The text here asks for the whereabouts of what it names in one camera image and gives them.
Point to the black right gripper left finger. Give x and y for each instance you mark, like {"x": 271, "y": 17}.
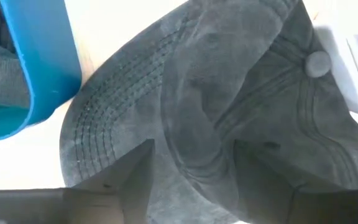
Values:
{"x": 73, "y": 205}

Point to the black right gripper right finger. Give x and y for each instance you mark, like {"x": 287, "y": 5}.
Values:
{"x": 306, "y": 208}

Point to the blue plastic bin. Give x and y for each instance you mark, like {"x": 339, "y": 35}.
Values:
{"x": 48, "y": 62}

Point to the white plant pot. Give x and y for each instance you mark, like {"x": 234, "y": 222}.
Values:
{"x": 353, "y": 62}

